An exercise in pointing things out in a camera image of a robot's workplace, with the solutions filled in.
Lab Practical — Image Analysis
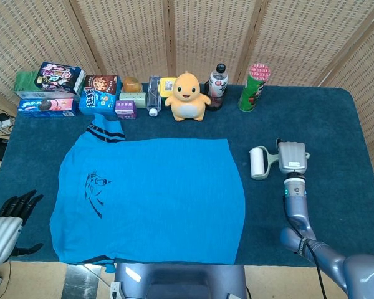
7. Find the dark blue table carpet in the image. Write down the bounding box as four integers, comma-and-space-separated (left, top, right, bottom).
0, 82, 374, 268

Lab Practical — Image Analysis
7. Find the green chips can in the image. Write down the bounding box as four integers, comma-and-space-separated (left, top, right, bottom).
238, 63, 271, 113

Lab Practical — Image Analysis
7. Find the blue pink sandwich cookie box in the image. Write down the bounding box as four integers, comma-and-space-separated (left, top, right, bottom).
17, 98, 77, 118

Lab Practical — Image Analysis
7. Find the black snack bag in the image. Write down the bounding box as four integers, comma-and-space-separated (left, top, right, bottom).
34, 61, 85, 95

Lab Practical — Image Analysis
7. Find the drink bottle with white label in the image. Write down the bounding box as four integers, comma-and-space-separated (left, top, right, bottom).
208, 63, 230, 112

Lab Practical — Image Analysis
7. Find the small purple box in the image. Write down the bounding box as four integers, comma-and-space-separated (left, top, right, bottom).
114, 99, 137, 120

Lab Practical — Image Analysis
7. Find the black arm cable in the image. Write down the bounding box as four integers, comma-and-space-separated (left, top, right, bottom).
282, 194, 328, 299

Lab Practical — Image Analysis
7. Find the green box with yellow lid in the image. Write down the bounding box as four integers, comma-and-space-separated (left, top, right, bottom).
158, 77, 177, 107

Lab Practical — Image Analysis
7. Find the wicker folding screen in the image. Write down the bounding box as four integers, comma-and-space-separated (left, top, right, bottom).
0, 0, 374, 181

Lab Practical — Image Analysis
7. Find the grey robot torso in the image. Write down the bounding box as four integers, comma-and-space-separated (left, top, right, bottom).
110, 263, 249, 299

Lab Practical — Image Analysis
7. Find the pale green case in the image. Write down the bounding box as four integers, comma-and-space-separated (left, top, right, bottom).
118, 91, 146, 109

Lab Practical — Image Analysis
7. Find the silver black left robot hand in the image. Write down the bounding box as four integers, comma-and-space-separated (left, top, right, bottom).
0, 189, 44, 265

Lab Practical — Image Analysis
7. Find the green white carton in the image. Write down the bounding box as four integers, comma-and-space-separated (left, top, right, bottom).
14, 70, 82, 100

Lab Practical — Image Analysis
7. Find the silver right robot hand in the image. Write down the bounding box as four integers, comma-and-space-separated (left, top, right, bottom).
276, 138, 311, 181

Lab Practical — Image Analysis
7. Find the yellow plush toy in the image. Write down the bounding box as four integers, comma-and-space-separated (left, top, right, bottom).
164, 72, 212, 122

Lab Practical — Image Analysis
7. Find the brown cookie box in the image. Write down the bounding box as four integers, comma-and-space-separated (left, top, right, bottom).
84, 74, 122, 97

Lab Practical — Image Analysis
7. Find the clear water bottle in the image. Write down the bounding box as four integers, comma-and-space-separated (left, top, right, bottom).
146, 74, 161, 118

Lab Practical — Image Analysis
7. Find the blue t-shirt with cat print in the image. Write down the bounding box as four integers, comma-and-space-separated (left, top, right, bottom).
49, 113, 246, 275

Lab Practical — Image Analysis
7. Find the pale green lint roller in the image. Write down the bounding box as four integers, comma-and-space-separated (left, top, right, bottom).
249, 146, 281, 181

